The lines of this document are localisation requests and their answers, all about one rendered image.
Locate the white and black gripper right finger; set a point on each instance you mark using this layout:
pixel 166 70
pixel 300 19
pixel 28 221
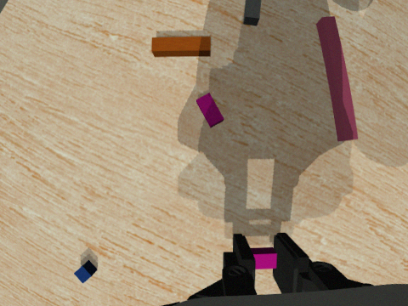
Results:
pixel 295 272

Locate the dark grey rod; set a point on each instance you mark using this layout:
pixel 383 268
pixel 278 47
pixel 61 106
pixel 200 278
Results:
pixel 252 12

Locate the orange rod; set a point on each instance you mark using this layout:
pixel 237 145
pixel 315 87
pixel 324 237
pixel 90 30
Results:
pixel 181 46

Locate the small magenta block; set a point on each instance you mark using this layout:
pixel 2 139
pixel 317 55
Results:
pixel 209 110
pixel 265 257

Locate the dark pink rod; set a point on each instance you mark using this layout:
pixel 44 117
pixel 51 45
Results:
pixel 338 80

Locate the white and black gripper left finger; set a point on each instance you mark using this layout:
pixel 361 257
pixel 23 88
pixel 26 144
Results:
pixel 238 279

